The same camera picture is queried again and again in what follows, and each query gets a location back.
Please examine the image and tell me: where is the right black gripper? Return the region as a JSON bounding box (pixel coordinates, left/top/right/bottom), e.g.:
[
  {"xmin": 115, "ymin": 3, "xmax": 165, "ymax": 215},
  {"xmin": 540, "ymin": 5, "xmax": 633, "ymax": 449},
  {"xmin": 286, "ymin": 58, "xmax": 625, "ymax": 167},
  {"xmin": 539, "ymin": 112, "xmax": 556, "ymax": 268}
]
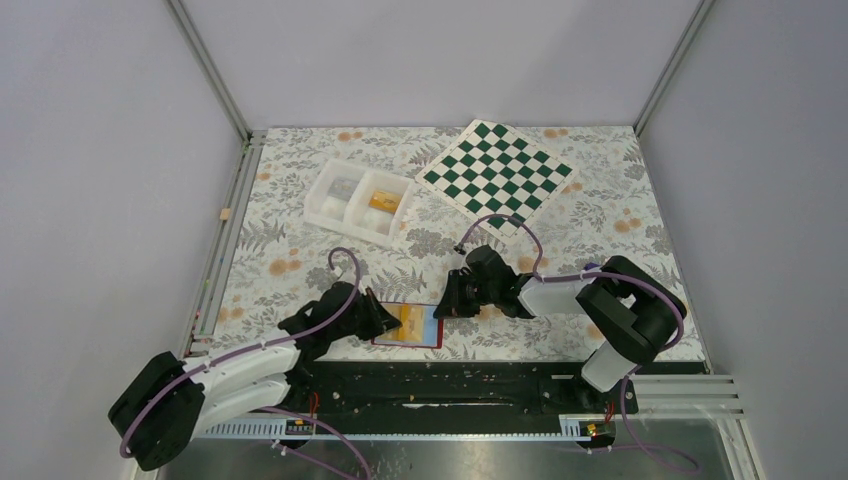
[{"xmin": 434, "ymin": 269, "xmax": 499, "ymax": 319}]

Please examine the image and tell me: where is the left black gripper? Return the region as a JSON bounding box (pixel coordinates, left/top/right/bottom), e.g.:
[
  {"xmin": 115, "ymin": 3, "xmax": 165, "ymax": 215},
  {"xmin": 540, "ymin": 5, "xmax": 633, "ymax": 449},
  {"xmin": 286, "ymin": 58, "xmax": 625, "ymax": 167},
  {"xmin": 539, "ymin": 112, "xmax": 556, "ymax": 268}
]
[{"xmin": 330, "ymin": 287, "xmax": 401, "ymax": 341}]

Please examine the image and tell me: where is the orange card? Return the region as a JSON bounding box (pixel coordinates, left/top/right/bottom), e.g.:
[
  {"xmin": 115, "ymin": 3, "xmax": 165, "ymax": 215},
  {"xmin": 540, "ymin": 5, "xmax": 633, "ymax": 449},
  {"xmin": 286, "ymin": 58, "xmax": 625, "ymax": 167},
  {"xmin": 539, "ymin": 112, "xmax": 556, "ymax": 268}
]
[{"xmin": 377, "ymin": 303, "xmax": 428, "ymax": 344}]

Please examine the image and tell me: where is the red leather card holder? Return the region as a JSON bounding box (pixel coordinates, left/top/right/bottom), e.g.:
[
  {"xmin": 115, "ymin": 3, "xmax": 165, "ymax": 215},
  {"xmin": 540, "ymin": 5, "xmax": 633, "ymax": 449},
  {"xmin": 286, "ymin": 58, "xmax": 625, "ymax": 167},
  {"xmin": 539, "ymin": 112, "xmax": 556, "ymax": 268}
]
[{"xmin": 370, "ymin": 303, "xmax": 444, "ymax": 349}]

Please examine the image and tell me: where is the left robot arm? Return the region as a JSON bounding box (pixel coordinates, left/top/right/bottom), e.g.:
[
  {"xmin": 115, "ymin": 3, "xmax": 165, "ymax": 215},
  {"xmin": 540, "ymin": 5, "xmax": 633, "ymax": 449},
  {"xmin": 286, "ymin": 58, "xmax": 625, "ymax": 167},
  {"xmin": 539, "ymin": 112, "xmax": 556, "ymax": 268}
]
[{"xmin": 108, "ymin": 281, "xmax": 402, "ymax": 471}]

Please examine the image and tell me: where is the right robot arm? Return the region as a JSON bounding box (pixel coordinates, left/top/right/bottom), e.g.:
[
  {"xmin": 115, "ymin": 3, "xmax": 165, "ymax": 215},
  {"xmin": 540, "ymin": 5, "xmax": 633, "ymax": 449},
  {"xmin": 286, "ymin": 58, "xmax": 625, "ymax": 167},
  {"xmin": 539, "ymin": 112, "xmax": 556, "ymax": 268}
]
[{"xmin": 434, "ymin": 246, "xmax": 687, "ymax": 412}]

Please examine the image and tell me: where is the orange card box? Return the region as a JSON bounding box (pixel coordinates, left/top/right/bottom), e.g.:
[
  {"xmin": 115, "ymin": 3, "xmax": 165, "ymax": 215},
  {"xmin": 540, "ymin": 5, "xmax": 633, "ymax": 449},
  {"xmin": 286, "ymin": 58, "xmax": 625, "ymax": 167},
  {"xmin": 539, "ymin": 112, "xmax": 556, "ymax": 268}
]
[{"xmin": 368, "ymin": 190, "xmax": 403, "ymax": 215}]

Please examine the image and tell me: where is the green white chessboard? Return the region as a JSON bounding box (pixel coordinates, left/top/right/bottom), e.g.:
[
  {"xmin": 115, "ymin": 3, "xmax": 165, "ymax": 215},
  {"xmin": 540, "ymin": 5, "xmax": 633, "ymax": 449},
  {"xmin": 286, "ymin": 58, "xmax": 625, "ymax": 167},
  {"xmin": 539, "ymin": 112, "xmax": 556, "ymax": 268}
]
[{"xmin": 415, "ymin": 120, "xmax": 578, "ymax": 245}]

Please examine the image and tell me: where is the white plastic divided tray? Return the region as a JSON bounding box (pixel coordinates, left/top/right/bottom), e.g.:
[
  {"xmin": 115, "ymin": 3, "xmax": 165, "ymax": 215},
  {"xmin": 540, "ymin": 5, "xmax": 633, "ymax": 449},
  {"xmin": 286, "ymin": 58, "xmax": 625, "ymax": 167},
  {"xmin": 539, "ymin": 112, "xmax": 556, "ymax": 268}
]
[{"xmin": 303, "ymin": 160, "xmax": 416, "ymax": 247}]

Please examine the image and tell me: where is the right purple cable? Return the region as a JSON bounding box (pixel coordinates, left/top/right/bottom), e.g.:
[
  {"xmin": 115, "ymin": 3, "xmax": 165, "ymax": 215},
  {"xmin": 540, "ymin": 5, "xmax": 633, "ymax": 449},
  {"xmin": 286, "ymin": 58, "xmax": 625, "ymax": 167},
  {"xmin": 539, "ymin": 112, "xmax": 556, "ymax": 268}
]
[{"xmin": 454, "ymin": 214, "xmax": 688, "ymax": 352}]

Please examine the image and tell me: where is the purple cable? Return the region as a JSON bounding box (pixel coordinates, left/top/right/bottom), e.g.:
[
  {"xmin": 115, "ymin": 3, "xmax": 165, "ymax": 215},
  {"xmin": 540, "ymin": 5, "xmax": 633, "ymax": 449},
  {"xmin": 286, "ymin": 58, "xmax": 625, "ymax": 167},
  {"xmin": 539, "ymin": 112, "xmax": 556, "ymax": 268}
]
[
  {"xmin": 119, "ymin": 247, "xmax": 363, "ymax": 460},
  {"xmin": 454, "ymin": 214, "xmax": 688, "ymax": 352}
]

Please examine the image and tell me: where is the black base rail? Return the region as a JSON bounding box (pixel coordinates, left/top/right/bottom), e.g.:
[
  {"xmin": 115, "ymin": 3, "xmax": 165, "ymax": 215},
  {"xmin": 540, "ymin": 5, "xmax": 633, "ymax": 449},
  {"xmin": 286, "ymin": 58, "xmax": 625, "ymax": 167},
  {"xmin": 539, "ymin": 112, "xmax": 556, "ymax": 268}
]
[{"xmin": 278, "ymin": 361, "xmax": 639, "ymax": 435}]

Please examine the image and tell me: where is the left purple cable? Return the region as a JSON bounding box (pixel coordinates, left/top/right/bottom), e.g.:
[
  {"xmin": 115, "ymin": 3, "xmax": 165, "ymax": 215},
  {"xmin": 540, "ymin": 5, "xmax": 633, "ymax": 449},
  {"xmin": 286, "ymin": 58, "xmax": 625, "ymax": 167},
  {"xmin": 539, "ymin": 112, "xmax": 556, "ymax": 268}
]
[{"xmin": 119, "ymin": 247, "xmax": 363, "ymax": 460}]

